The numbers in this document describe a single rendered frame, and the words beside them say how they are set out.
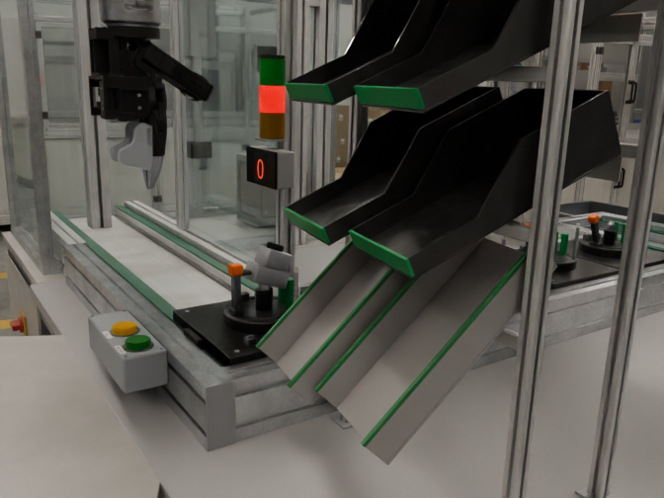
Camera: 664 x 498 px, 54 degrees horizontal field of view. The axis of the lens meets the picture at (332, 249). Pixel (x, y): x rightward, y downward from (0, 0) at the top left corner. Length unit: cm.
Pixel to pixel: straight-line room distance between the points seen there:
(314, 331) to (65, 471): 38
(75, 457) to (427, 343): 52
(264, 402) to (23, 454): 34
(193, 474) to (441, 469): 34
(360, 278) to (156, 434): 38
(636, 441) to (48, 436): 87
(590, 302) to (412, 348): 76
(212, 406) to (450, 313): 37
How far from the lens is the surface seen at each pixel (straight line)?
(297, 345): 91
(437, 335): 77
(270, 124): 126
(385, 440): 69
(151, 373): 106
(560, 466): 101
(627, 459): 106
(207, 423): 95
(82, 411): 112
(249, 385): 96
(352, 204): 84
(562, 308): 142
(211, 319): 114
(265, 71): 126
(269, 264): 108
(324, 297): 91
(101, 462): 98
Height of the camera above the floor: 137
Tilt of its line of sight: 15 degrees down
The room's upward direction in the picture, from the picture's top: 2 degrees clockwise
